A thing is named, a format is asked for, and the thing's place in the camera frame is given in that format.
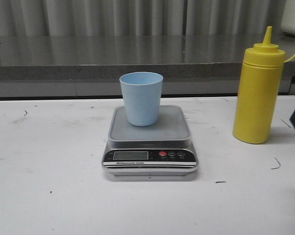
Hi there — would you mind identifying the yellow squeeze bottle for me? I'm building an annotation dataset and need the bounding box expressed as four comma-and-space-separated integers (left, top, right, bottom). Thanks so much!
233, 26, 289, 144

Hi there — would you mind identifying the light blue plastic cup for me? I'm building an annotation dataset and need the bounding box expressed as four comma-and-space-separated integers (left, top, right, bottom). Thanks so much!
119, 71, 163, 126

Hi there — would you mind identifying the silver digital kitchen scale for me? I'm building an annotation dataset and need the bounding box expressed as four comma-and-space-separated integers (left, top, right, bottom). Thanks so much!
102, 105, 199, 176

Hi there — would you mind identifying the white kitchen appliance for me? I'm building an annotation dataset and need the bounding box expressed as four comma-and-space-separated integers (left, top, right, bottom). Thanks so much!
281, 0, 295, 36

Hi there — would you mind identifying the grey stone counter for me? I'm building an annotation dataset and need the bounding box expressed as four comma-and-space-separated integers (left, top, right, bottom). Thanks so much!
0, 34, 295, 98

